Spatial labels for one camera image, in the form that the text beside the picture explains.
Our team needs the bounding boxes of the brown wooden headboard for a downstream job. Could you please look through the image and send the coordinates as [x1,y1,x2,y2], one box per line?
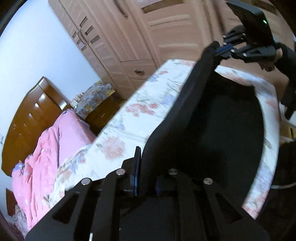
[1,77,71,176]

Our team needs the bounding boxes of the beige wooden wardrobe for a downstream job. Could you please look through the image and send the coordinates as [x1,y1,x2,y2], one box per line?
[48,0,296,100]

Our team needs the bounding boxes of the floral cream bed quilt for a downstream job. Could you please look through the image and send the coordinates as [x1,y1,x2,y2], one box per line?
[49,60,280,218]

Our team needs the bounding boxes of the wooden nightstand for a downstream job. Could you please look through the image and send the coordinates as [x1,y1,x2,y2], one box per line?
[85,93,126,136]

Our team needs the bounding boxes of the right hand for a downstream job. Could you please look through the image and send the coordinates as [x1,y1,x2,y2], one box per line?
[258,48,282,72]

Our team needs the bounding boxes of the floral cloth on nightstand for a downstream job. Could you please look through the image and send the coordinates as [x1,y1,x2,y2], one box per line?
[74,80,115,119]

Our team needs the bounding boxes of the dark sleeve right forearm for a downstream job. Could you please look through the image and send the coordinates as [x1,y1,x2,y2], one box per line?
[275,43,295,120]

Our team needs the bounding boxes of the pink duvet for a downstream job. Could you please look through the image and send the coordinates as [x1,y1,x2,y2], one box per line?
[11,109,95,229]

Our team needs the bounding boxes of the black pants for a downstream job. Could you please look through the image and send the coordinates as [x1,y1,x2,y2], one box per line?
[139,41,264,207]

